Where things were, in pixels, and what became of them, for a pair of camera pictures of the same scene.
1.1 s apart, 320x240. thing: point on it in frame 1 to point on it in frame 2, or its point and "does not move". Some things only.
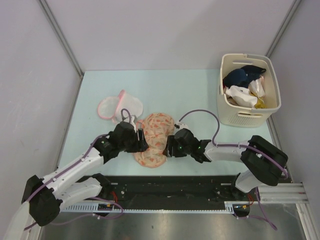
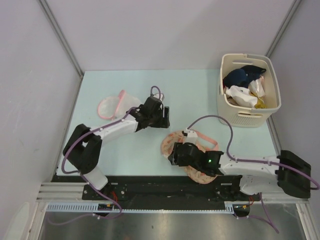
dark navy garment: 241,77 does not move
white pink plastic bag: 256,86 does not move
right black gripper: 172,141 to 177,161
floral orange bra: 157,127 to 167,144
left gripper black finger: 142,145 to 166,121
